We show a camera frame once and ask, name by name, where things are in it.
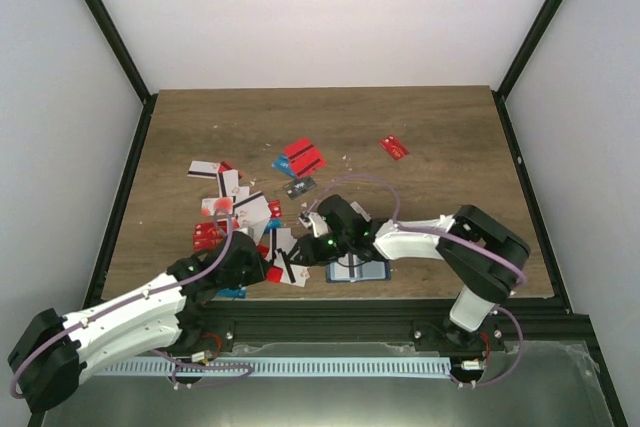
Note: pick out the blue card bottom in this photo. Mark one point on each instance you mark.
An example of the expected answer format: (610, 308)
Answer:
(239, 293)

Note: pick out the white striped card upright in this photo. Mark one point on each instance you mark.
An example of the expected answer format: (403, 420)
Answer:
(228, 183)

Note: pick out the small red card centre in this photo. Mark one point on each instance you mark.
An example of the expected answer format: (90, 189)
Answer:
(275, 209)

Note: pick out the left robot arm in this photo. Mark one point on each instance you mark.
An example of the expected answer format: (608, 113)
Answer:
(57, 353)

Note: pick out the black VIP card top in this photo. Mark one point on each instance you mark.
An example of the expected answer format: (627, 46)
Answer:
(299, 186)

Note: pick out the light blue slotted rail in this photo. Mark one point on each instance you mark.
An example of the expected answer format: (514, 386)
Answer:
(281, 367)

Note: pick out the black aluminium frame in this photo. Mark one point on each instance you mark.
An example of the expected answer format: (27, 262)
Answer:
(362, 319)

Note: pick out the white floral VIP card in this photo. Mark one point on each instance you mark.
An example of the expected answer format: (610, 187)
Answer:
(360, 210)

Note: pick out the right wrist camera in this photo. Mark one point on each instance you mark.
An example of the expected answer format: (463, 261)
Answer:
(315, 223)

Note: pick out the blue card top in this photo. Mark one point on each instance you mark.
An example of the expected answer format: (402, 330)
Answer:
(282, 164)

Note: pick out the white red-circle card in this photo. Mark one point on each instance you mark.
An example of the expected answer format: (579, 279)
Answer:
(209, 206)

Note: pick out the white striped card top-left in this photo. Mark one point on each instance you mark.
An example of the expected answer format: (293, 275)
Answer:
(203, 169)

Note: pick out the red gold cards pile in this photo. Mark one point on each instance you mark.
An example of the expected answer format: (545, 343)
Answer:
(208, 235)

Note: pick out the blue card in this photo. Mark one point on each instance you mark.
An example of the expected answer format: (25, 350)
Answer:
(239, 293)
(282, 164)

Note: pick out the blue leather card holder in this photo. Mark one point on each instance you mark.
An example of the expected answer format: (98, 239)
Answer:
(351, 269)

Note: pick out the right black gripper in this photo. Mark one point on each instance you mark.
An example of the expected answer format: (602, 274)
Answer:
(310, 253)

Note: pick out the red striped card top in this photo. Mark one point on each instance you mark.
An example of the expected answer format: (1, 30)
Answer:
(304, 157)

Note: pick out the red card far right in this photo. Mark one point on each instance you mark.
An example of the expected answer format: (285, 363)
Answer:
(394, 147)

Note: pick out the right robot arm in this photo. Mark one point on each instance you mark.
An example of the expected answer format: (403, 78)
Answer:
(485, 255)

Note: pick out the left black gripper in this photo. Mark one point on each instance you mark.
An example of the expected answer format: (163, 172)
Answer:
(262, 269)

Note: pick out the white striped card bottom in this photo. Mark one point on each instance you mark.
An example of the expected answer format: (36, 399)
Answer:
(289, 274)

